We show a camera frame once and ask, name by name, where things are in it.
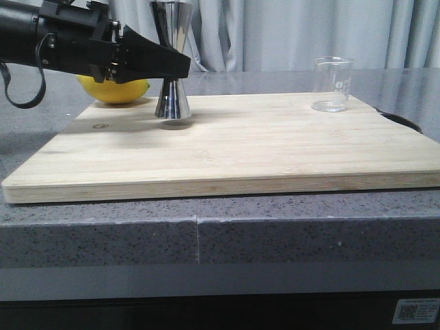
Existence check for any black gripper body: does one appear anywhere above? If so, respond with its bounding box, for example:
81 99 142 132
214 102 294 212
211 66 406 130
37 1 120 83

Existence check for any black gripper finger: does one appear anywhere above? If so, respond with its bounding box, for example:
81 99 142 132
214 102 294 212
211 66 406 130
115 25 190 84

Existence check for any steel double jigger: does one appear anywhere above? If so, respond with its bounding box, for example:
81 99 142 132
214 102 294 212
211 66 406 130
150 1 192 120

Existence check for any clear glass beaker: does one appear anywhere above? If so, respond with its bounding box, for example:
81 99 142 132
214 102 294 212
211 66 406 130
311 56 354 113

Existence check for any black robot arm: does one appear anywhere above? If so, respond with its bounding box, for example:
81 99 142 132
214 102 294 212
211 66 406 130
1 1 190 84

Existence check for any yellow lemon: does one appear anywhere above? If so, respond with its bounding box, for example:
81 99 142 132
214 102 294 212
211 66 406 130
76 75 150 105

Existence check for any grey curtain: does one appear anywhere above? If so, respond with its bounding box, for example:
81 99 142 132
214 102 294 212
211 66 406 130
185 1 439 72

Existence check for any wooden cutting board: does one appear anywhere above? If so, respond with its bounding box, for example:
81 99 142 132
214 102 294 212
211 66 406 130
2 93 439 204

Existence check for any QR code label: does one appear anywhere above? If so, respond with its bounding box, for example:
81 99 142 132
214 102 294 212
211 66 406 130
392 298 439 325

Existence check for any black strap cable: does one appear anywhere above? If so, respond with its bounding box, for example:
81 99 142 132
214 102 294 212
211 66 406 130
0 32 58 109

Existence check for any black cutting board handle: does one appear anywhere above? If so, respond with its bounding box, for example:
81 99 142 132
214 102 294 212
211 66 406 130
375 107 423 133

